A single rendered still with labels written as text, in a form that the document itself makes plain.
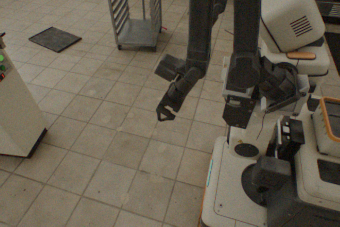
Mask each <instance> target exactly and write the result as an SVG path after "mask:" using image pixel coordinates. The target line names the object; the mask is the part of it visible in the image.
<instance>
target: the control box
mask: <svg viewBox="0 0 340 227"><path fill-rule="evenodd" d="M0 56H3V60H2V61H0V80H1V81H2V80H3V78H2V77H1V75H3V76H4V78H5V77H6V76H7V75H8V74H9V73H10V72H11V71H12V70H13V68H12V66H11V64H10V62H9V61H8V59H7V58H6V56H5V54H4V53H3V51H0ZM1 66H5V70H4V71H2V70H1Z"/></svg>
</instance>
